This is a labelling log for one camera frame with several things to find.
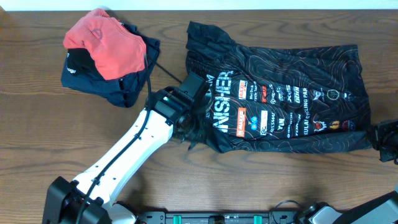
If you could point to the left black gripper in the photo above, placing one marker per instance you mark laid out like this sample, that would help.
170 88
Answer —
201 135

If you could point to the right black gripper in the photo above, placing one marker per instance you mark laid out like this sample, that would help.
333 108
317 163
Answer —
378 132

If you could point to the black printed cycling jersey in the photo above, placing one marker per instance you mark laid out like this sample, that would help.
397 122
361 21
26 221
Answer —
306 101

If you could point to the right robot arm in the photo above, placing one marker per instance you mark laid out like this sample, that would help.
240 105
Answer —
383 209

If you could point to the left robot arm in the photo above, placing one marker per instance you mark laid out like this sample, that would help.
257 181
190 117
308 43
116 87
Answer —
91 196

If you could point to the red folded shirt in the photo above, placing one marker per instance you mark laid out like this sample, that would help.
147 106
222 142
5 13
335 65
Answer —
116 51

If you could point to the navy folded garment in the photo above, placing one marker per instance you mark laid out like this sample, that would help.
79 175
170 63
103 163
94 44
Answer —
79 73

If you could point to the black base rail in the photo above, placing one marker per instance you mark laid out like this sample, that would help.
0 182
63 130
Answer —
277 217

